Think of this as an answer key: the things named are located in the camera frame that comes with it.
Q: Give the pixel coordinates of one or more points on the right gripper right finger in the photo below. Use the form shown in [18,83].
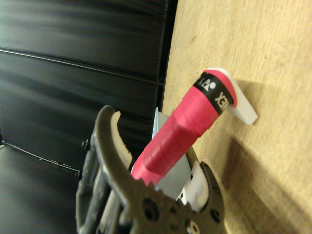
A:
[212,200]

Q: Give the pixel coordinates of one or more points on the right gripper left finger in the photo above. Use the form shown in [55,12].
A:
[114,165]

